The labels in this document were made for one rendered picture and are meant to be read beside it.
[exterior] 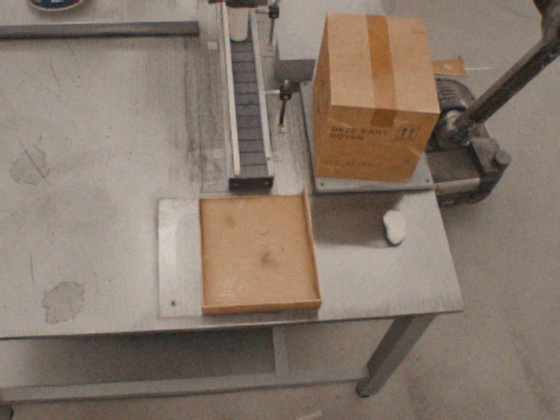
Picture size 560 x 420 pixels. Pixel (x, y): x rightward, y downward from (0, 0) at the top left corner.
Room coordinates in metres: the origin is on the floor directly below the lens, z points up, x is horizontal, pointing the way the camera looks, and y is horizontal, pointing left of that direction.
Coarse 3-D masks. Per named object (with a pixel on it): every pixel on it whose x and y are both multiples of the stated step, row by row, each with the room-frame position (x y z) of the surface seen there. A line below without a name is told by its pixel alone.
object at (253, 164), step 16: (240, 48) 1.29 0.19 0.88; (240, 64) 1.23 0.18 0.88; (240, 80) 1.18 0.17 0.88; (256, 80) 1.18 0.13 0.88; (240, 96) 1.12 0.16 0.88; (256, 96) 1.13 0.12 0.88; (240, 112) 1.07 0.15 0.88; (256, 112) 1.07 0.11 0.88; (240, 128) 1.02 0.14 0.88; (256, 128) 1.02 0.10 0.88; (240, 144) 0.96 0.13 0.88; (256, 144) 0.97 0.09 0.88; (240, 160) 0.92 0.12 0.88; (256, 160) 0.93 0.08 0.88; (240, 176) 0.87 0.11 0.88; (256, 176) 0.88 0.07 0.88
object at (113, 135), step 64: (320, 0) 1.61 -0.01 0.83; (0, 64) 1.14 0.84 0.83; (64, 64) 1.18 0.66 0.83; (128, 64) 1.22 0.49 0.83; (192, 64) 1.25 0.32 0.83; (0, 128) 0.93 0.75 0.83; (64, 128) 0.96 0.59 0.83; (128, 128) 1.00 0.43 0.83; (192, 128) 1.03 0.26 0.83; (0, 192) 0.74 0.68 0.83; (64, 192) 0.77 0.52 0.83; (128, 192) 0.81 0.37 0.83; (192, 192) 0.84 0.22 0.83; (256, 192) 0.87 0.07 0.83; (320, 192) 0.90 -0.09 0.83; (384, 192) 0.93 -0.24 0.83; (0, 256) 0.58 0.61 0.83; (64, 256) 0.61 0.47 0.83; (128, 256) 0.64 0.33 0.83; (192, 256) 0.67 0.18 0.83; (320, 256) 0.72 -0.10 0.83; (384, 256) 0.75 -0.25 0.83; (448, 256) 0.78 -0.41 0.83; (0, 320) 0.43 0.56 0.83; (64, 320) 0.46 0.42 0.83; (128, 320) 0.49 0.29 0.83; (192, 320) 0.51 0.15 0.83; (256, 320) 0.54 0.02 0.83; (320, 320) 0.56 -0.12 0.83
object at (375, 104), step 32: (352, 32) 1.16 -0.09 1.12; (384, 32) 1.18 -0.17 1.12; (416, 32) 1.20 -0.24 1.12; (320, 64) 1.17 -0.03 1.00; (352, 64) 1.06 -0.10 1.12; (384, 64) 1.07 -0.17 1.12; (416, 64) 1.09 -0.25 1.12; (320, 96) 1.07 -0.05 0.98; (352, 96) 0.96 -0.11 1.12; (384, 96) 0.98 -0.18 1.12; (416, 96) 0.99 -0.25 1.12; (320, 128) 0.99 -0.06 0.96; (352, 128) 0.93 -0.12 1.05; (384, 128) 0.94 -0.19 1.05; (416, 128) 0.95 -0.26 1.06; (320, 160) 0.93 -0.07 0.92; (352, 160) 0.94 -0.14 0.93; (384, 160) 0.95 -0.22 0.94; (416, 160) 0.96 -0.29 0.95
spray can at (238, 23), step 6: (234, 12) 1.32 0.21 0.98; (240, 12) 1.32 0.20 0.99; (246, 12) 1.33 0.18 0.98; (234, 18) 1.32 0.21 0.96; (240, 18) 1.32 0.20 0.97; (246, 18) 1.33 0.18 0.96; (234, 24) 1.32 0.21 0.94; (240, 24) 1.32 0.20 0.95; (246, 24) 1.33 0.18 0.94; (234, 30) 1.32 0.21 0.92; (240, 30) 1.32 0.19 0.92; (246, 30) 1.33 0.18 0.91; (234, 36) 1.32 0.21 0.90; (240, 36) 1.32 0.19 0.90; (246, 36) 1.34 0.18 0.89
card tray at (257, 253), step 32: (224, 224) 0.76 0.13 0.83; (256, 224) 0.78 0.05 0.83; (288, 224) 0.79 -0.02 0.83; (224, 256) 0.68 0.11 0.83; (256, 256) 0.69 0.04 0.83; (288, 256) 0.71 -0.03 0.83; (224, 288) 0.60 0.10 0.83; (256, 288) 0.61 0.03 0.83; (288, 288) 0.63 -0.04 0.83; (320, 288) 0.62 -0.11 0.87
